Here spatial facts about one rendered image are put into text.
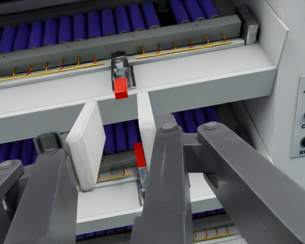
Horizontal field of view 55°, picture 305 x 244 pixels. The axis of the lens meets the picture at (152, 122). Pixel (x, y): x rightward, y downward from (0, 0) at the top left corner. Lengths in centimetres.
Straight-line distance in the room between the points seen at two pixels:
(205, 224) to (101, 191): 22
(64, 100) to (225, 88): 19
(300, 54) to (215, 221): 36
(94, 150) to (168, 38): 24
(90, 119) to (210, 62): 23
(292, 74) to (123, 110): 20
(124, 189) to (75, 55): 21
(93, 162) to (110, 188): 32
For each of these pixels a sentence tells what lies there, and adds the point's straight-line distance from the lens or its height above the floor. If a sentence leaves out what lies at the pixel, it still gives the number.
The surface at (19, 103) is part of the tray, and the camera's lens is 38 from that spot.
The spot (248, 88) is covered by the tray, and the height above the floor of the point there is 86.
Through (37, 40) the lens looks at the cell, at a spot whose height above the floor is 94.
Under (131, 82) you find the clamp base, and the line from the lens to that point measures 34.
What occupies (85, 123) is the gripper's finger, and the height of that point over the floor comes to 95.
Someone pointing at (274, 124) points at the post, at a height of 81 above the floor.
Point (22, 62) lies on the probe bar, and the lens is 41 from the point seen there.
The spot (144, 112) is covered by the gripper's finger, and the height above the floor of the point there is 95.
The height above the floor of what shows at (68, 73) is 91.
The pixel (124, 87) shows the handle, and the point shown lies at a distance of 28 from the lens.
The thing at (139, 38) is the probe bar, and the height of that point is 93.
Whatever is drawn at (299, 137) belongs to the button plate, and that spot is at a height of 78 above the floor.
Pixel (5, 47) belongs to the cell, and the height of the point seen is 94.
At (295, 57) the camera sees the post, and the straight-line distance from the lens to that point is 38.
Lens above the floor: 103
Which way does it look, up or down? 30 degrees down
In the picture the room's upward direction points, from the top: 10 degrees counter-clockwise
